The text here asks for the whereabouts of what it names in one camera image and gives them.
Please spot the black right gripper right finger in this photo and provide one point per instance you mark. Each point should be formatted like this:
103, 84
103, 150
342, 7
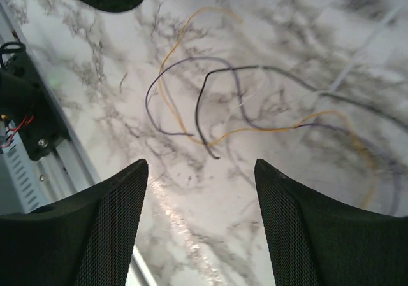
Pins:
316, 240

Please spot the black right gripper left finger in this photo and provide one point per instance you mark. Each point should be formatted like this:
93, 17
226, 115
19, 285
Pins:
84, 239

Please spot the blue slotted cable duct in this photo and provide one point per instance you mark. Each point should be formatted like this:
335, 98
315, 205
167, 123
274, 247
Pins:
20, 185

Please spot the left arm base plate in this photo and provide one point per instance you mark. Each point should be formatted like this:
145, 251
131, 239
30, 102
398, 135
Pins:
26, 101

